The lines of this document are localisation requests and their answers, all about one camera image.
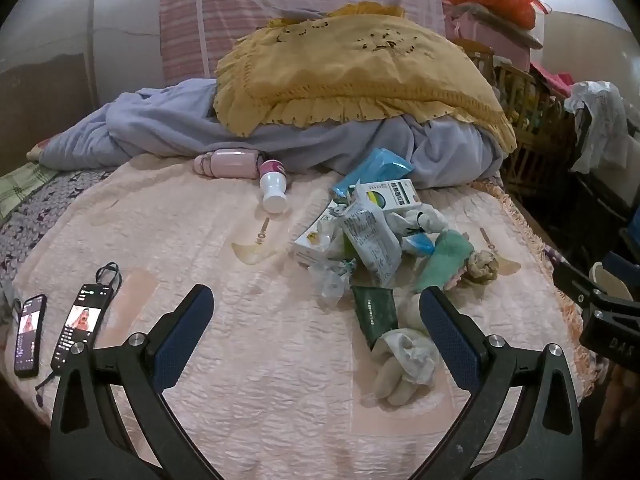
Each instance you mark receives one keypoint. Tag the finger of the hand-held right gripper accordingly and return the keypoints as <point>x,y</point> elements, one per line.
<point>580,287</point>
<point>622,262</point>

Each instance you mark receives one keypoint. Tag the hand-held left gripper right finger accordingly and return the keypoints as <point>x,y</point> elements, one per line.
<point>445,335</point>

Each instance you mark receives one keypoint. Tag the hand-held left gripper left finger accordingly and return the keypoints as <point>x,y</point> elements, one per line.
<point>181,332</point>

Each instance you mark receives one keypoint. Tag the cream plastic bucket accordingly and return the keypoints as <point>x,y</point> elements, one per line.
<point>607,276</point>

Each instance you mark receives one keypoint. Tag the white cloth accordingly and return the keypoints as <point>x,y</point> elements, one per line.
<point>405,360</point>

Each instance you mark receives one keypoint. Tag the green fuzzy sock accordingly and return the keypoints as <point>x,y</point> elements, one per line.
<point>442,262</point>

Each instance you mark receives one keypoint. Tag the white green printed wrapper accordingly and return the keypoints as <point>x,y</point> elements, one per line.
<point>372,240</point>

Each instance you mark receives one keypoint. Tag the white green medicine box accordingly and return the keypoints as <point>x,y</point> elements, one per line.
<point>312,242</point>

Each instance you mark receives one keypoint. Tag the blue wipes packet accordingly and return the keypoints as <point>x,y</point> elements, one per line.
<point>372,167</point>

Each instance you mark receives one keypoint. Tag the person's right hand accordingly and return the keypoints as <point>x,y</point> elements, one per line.
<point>620,400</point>

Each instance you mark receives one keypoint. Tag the dark green tube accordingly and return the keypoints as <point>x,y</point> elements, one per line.
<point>375,310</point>

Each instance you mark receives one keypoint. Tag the beige knotted cloth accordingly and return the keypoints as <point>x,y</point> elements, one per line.
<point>481,266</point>

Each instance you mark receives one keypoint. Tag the small blue wrapper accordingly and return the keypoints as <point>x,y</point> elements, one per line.
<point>417,245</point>

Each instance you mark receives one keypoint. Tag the black smartphone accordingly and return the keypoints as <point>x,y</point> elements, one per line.
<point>30,332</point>
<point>80,325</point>

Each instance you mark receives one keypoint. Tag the white knotted plastic bag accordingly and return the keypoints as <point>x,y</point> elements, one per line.
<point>420,220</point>

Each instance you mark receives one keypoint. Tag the crumpled clear plastic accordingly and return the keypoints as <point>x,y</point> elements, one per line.
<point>330,280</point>

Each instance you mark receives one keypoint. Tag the white box rainbow circle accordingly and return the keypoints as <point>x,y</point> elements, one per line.
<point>387,196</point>

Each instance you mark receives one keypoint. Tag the white bottle magenta label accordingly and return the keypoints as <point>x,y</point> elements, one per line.
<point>273,187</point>

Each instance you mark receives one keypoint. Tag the pink bottle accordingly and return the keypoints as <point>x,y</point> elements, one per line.
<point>227,162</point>

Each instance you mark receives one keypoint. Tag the wooden baby crib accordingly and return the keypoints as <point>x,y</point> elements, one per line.
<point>525,110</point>

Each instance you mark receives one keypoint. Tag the red cloth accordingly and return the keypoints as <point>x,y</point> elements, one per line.
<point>550,80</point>

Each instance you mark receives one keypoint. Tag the lavender blanket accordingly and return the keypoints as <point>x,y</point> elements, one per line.
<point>165,125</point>

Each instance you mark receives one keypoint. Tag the green plaid cloth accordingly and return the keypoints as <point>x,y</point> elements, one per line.
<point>22,185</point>

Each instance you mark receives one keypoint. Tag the pink storage box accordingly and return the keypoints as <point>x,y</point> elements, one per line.
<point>492,35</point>

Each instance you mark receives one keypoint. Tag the yellow frilled pillow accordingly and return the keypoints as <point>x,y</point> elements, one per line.
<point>350,70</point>

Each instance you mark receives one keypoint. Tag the pink striped curtain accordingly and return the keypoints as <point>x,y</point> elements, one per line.
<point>240,5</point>

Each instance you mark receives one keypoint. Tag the white mosquito net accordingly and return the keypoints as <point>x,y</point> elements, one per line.
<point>125,0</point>

